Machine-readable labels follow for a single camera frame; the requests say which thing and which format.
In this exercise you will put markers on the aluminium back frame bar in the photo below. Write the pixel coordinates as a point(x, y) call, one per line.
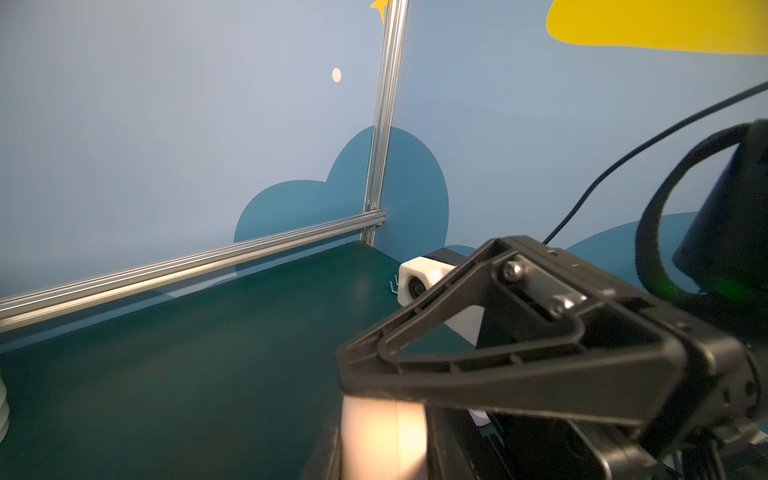
point(29, 309)

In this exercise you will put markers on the blue garden fork wooden handle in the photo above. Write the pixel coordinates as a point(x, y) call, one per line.
point(394, 285)

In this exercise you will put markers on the potted plant white pot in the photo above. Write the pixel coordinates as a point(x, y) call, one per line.
point(4, 411)

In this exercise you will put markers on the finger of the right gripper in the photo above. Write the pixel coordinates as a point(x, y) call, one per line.
point(581, 351)

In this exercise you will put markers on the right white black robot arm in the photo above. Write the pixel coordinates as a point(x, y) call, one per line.
point(701, 242)

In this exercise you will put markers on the pink earbud charging case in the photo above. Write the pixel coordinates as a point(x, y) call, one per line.
point(383, 439)

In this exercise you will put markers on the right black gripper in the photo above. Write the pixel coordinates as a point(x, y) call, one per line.
point(704, 433)

